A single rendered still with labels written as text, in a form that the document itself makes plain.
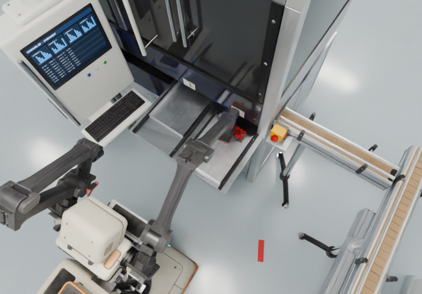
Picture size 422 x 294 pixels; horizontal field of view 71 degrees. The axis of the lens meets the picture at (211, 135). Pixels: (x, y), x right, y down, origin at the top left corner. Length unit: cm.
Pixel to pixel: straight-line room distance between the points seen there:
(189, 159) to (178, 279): 127
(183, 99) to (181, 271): 115
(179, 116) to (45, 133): 170
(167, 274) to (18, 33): 164
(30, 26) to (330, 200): 234
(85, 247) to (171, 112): 97
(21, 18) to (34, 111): 193
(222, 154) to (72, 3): 106
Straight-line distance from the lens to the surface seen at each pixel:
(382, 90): 336
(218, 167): 169
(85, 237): 122
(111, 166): 281
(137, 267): 130
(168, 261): 223
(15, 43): 160
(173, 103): 190
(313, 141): 177
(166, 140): 179
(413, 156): 195
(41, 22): 160
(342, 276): 204
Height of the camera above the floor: 247
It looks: 64 degrees down
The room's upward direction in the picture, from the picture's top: 5 degrees counter-clockwise
